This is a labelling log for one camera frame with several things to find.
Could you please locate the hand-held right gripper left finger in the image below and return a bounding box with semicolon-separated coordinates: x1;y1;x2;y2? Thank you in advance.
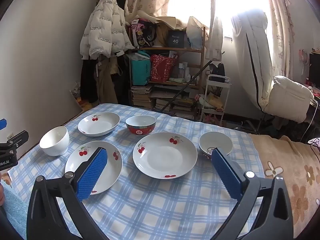
26;147;113;240

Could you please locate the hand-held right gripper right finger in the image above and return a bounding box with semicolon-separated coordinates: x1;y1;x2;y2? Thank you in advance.
209;148;293;240

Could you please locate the plain white bowl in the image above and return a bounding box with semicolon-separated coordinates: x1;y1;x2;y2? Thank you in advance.
39;126;70;157

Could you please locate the bowl with red emblem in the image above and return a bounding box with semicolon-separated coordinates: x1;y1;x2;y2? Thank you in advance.
198;131;233;159

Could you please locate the deep cherry print plate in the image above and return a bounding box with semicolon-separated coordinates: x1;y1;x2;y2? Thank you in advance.
78;112;121;137

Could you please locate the large cherry print plate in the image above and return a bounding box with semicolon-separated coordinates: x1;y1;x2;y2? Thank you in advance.
132;132;198;180

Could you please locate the red patterned bowl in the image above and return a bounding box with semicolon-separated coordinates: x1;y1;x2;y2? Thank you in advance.
125;115;157;136

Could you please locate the light blue towel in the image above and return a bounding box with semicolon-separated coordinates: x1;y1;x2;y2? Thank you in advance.
0;180;28;240

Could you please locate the blue plaid cloth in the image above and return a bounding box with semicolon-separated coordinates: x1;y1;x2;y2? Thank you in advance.
9;103;267;240

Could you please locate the patterned plastic bag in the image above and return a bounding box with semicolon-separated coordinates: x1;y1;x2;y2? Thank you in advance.
70;81;85;110

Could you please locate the yellow packet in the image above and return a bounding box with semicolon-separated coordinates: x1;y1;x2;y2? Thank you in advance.
207;94;224;108

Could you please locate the stack of books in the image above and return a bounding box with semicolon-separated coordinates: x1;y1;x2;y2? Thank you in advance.
154;97;195;119
131;85;153;109

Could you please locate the black hanging garment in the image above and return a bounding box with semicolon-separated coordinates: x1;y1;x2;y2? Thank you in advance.
80;55;100;104

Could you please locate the beige hanging coat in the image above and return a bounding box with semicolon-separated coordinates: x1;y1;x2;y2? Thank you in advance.
96;55;123;105

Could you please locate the cream padded chair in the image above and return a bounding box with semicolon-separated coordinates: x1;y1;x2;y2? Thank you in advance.
265;76;314;123

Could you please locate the white metal cart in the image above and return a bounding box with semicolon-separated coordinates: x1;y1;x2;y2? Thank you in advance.
200;74;232;128

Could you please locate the black rod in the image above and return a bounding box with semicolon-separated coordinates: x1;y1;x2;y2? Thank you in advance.
160;52;225;111

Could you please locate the teal shopping bag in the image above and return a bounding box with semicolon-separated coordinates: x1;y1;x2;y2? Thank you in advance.
131;51;152;86

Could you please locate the red patterned bag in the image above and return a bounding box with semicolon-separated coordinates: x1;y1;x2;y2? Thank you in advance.
150;54;177;82

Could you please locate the black monitor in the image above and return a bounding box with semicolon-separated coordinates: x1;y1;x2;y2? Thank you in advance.
309;53;320;89

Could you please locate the wooden shelf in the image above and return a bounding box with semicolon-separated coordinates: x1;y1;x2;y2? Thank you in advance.
129;26;207;120

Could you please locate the white puffer jacket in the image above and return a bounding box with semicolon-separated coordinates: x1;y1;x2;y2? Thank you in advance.
80;0;135;60

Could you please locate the black box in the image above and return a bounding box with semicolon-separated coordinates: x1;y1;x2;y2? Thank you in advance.
167;30;187;48

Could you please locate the white plastic bag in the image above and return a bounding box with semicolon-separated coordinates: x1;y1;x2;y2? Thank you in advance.
186;16;204;50

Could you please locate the pink and black bag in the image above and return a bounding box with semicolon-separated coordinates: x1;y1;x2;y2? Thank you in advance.
130;19;158;47

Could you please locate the beige paper sheet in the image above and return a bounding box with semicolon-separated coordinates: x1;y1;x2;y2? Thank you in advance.
150;16;188;30

